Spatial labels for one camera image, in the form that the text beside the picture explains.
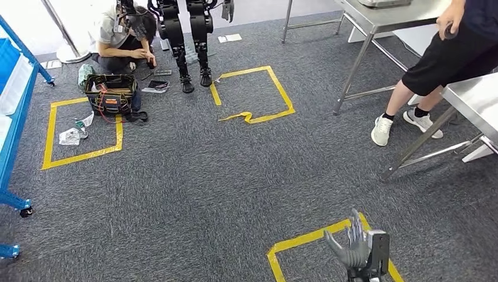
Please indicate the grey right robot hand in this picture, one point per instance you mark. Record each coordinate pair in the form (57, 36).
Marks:
(354, 253)

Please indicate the steel workbench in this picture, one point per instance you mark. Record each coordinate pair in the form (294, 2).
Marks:
(474, 101)

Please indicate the grey metal sheet part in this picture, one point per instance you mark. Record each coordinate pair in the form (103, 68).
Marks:
(383, 3)

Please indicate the yellow floor tape square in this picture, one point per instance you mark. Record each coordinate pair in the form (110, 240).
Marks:
(282, 95)
(48, 132)
(299, 243)

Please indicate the loose yellow tape strip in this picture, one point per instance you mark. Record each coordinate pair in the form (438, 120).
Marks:
(241, 115)

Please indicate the person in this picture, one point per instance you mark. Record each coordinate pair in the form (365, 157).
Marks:
(109, 31)
(447, 62)

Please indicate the steel table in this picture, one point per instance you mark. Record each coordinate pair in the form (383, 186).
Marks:
(373, 19)

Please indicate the black handheld controller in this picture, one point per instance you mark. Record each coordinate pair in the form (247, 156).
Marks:
(450, 32)

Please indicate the white paper sheet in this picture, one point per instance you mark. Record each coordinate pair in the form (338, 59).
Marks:
(230, 37)

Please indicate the grey ribbed floor plate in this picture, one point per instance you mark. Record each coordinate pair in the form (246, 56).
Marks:
(192, 56)

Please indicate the black device on paper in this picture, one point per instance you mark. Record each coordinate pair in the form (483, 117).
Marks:
(157, 85)

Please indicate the small black flat module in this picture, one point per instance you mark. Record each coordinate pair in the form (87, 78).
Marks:
(162, 72)

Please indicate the small grey box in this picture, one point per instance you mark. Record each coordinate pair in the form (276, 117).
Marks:
(165, 44)

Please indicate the black humanoid robot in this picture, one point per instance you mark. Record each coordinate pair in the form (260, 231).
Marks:
(173, 31)

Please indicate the black tool bag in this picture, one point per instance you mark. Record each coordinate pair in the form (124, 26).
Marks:
(113, 93)

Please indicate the green circuit board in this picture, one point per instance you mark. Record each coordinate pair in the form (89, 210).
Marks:
(85, 74)

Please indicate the small white packet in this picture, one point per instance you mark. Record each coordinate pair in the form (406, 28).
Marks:
(52, 64)

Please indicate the white plastic bin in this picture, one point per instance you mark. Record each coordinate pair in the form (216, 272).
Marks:
(17, 85)
(4, 128)

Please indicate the blue plastic bin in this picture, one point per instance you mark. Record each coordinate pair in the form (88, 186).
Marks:
(7, 58)

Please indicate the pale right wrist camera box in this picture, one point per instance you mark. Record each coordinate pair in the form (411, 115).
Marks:
(379, 249)

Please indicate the silver stanchion post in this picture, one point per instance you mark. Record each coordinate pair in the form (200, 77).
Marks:
(70, 50)

